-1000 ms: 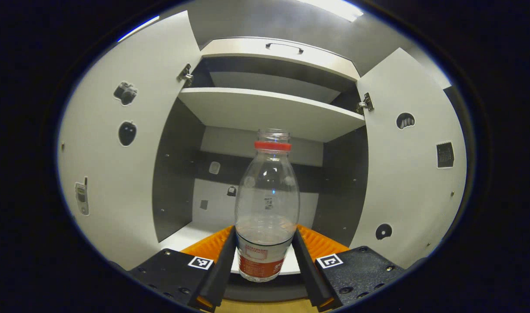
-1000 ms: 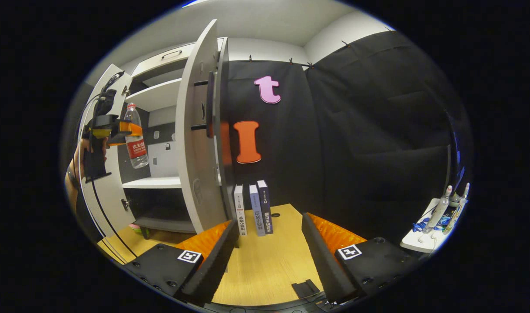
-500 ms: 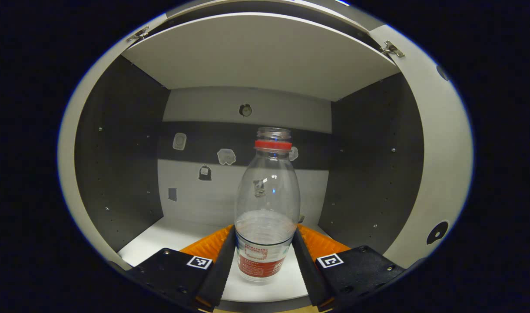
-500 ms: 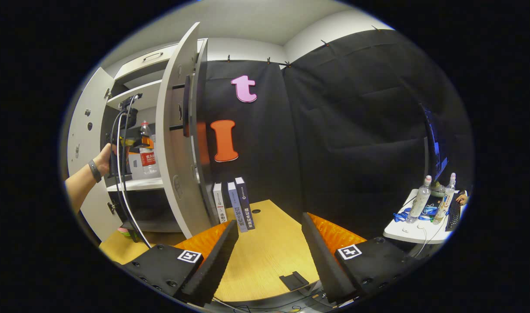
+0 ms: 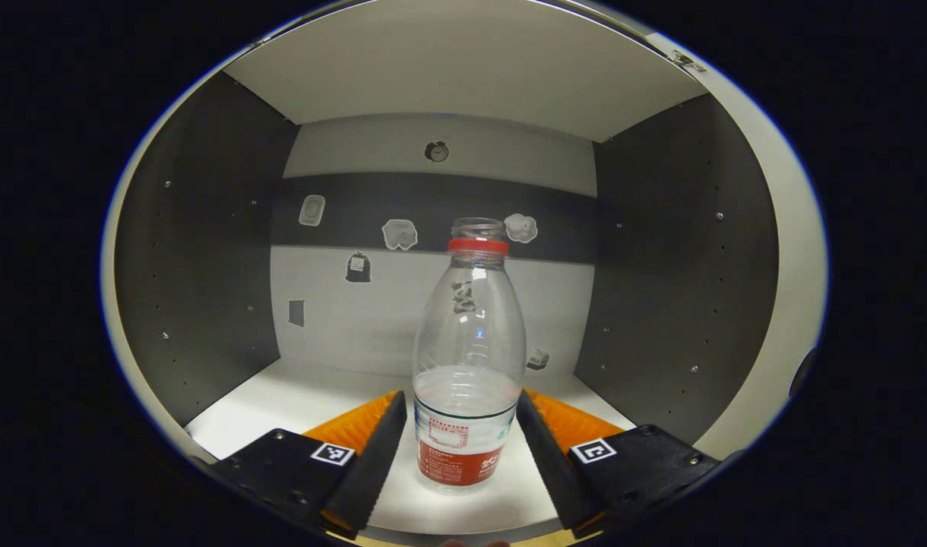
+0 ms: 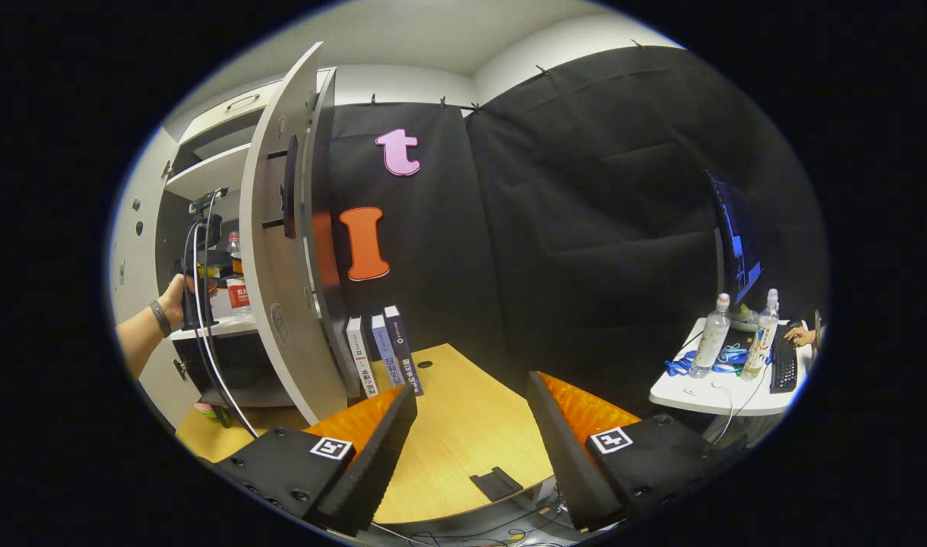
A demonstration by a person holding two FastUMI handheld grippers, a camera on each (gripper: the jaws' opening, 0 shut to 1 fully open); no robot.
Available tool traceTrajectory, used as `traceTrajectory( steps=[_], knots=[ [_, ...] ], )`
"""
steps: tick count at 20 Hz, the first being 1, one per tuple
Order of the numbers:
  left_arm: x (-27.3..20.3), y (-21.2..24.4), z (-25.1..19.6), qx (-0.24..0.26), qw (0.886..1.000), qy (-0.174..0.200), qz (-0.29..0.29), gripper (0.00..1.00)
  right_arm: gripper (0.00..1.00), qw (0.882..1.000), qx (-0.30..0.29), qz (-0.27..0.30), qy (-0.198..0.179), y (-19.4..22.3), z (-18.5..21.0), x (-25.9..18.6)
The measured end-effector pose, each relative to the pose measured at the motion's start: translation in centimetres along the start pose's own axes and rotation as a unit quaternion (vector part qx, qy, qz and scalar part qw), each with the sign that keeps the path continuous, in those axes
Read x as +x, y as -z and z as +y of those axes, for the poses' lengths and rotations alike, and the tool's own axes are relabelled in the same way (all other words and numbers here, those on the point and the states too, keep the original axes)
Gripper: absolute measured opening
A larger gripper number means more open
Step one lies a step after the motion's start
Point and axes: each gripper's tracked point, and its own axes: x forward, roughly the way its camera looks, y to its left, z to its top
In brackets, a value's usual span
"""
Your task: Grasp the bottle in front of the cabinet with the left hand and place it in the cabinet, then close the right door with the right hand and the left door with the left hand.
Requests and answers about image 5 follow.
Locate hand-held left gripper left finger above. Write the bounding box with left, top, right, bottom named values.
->
left=205, top=390, right=408, bottom=539

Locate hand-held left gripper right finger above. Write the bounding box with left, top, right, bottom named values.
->
left=515, top=389, right=723, bottom=539

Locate clear plastic bottle red label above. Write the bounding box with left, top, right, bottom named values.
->
left=412, top=217, right=527, bottom=489

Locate white cabinet shelf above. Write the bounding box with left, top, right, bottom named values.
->
left=224, top=0, right=707, bottom=144
left=184, top=357, right=639, bottom=536

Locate white cabinet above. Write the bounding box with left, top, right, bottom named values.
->
left=103, top=0, right=829, bottom=547

